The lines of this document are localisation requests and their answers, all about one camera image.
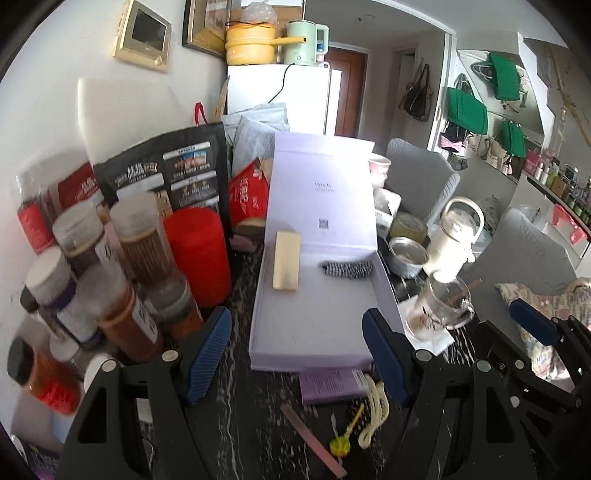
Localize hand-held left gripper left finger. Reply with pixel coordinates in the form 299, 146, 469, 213
55, 307, 232, 480

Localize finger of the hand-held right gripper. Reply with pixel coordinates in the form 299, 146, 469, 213
509, 298, 591, 352
477, 320, 578, 409

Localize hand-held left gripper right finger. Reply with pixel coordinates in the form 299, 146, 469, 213
361, 308, 550, 480

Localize cream hair claw clip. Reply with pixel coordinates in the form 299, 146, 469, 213
358, 373, 391, 448

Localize small purple box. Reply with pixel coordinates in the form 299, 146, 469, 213
298, 368, 370, 406

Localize lavender gift box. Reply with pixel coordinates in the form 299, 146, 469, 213
249, 133, 407, 372

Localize yellow green lollipop pick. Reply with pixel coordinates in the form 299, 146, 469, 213
329, 404, 365, 457

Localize pink nail file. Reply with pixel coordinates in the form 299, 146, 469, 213
280, 402, 348, 478

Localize floral cushion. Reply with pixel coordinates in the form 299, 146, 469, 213
495, 281, 591, 381

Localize white paper napkin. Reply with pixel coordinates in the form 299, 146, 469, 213
394, 295, 455, 356

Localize clear glass mug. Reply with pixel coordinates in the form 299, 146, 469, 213
405, 272, 476, 342

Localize grey chair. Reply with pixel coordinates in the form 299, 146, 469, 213
462, 208, 578, 319
385, 137, 461, 222

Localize brown stirring stick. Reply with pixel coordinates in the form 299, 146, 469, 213
445, 278, 482, 305

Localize houndstooth hair clip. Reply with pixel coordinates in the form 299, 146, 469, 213
321, 260, 374, 280

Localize red cylindrical can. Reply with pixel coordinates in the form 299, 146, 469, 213
163, 207, 232, 309

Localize cluster of plastic spice jars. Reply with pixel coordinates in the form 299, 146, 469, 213
7, 159, 204, 416

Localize round metal tin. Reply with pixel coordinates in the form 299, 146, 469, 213
387, 237, 429, 279

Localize red plastic bag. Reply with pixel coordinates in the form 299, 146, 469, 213
549, 203, 591, 245

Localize tan small rectangular box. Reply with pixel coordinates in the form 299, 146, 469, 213
272, 231, 302, 291

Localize glass jar yellow contents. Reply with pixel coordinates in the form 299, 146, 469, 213
390, 211, 428, 243

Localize shelf of bottles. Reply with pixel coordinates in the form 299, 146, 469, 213
524, 148, 591, 213

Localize white carton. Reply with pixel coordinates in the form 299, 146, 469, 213
374, 188, 402, 222

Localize red snack packet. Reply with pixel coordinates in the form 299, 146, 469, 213
228, 157, 271, 227

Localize paper cup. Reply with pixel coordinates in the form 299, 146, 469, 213
368, 154, 392, 188

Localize black printed pouch bag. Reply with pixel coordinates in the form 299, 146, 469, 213
93, 122, 232, 227

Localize green tote bag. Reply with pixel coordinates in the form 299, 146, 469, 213
445, 87, 489, 136

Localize grey paper bags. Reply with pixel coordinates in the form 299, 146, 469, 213
222, 102, 291, 171

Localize dark hanging handbag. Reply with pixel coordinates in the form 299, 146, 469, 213
399, 62, 432, 123

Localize white rounded board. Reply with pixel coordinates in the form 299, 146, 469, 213
78, 76, 227, 162

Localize woven straw fan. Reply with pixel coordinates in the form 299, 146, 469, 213
213, 76, 230, 125

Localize brown door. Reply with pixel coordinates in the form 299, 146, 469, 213
325, 41, 370, 138

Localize white refrigerator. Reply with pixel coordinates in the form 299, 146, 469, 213
225, 64, 343, 137

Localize yellow cooking pot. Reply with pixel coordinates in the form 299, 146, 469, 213
225, 21, 305, 66

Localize green electric kettle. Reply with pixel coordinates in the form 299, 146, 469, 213
281, 19, 331, 66

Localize framed picture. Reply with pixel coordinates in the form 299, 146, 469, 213
181, 0, 232, 58

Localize white jug with handle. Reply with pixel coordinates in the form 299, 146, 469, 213
422, 196, 485, 282

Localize black kettle cable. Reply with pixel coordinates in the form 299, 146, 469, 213
268, 62, 296, 104

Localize beige wall intercom panel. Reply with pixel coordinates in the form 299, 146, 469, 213
113, 0, 172, 72

